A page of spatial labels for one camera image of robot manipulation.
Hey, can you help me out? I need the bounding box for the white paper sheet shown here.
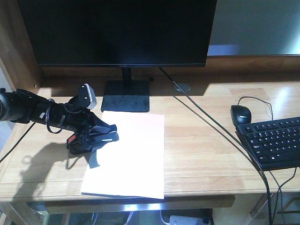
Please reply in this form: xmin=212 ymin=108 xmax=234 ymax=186
xmin=81 ymin=111 xmax=165 ymax=199

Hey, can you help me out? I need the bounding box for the black computer monitor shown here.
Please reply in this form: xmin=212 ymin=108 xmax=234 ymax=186
xmin=18 ymin=0 xmax=217 ymax=112

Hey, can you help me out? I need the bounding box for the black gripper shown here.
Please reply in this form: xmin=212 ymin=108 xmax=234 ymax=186
xmin=46 ymin=96 xmax=109 ymax=151

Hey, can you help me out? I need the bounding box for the black computer keyboard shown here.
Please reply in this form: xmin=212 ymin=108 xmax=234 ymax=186
xmin=236 ymin=117 xmax=300 ymax=171

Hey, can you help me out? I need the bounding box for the black monitor cable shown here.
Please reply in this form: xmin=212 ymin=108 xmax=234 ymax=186
xmin=158 ymin=67 xmax=274 ymax=225

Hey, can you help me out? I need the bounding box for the black orange stapler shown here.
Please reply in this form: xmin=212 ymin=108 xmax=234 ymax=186
xmin=67 ymin=125 xmax=119 ymax=155

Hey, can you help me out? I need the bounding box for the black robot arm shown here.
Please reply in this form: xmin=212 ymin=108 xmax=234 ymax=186
xmin=0 ymin=88 xmax=115 ymax=154

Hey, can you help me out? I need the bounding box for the black computer mouse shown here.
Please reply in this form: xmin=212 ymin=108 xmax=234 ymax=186
xmin=230 ymin=105 xmax=252 ymax=127

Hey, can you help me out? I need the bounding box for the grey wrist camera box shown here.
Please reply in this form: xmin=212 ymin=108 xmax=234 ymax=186
xmin=78 ymin=83 xmax=97 ymax=110

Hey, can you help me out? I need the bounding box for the thin black mouse cable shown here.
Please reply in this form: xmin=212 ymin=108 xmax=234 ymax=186
xmin=237 ymin=96 xmax=298 ymax=225

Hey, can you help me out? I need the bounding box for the grey desk cable grommet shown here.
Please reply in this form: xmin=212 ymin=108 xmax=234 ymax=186
xmin=173 ymin=83 xmax=191 ymax=93

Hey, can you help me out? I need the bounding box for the white power strip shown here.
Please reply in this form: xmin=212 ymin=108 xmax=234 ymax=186
xmin=169 ymin=215 xmax=203 ymax=225

